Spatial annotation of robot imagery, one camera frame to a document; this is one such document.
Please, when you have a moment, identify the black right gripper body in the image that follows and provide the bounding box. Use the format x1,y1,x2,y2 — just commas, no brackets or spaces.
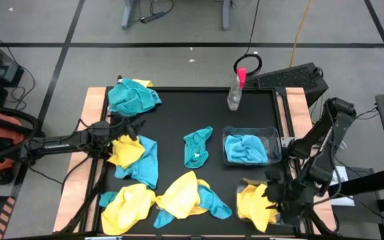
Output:
278,176,315,226

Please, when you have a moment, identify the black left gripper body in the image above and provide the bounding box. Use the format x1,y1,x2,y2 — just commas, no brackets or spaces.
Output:
109,112,136,136

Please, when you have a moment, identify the teal microfiber towel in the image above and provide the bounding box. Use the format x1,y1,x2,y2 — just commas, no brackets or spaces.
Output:
107,78,163,117
99,191,119,208
183,125,214,169

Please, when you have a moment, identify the clear plastic basket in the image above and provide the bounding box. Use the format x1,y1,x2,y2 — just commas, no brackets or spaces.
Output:
235,177,295,231
222,125,283,167

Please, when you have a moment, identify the light blue microfiber towel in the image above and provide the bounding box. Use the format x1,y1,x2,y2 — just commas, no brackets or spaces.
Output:
224,134,269,165
153,185,233,229
114,135,159,190

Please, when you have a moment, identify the yellow fluffy microfiber towel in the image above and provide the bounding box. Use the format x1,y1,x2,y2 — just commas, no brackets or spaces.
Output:
188,179,211,217

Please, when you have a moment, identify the yellow waffle microfiber towel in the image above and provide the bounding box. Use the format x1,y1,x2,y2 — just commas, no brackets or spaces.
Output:
155,171,201,220

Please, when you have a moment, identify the white paper sheet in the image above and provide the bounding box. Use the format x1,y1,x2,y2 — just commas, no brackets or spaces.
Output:
328,165,355,207

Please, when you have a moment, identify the black desk crossbar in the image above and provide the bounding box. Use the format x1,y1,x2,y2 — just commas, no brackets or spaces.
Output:
327,167,384,198

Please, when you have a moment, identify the clear spray bottle red trigger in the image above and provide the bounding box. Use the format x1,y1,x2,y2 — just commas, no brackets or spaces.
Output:
227,67,247,111

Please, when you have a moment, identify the black power strip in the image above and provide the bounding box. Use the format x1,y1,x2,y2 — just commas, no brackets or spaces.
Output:
139,11,165,25

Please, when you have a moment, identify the grey desk leg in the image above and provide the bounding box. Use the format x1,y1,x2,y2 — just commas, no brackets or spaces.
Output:
221,0,231,31
121,0,137,31

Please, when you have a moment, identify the black computer case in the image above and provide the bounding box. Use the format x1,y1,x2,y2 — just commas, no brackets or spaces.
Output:
243,62,329,108

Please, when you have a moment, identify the orange vacuum cleaner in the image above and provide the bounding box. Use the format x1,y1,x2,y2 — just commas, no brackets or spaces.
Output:
0,103,46,186

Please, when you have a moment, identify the black cable sleeve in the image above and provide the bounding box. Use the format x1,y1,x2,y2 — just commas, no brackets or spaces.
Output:
307,206,339,236
58,156,110,235

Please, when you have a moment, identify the black vacuum hose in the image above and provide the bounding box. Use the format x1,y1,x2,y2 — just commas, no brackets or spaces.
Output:
0,105,43,165

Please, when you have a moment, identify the black cable with coil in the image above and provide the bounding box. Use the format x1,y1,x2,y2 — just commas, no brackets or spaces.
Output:
233,0,263,77

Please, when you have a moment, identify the yellow hanging cable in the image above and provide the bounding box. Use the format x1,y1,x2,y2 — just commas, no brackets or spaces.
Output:
289,0,313,67

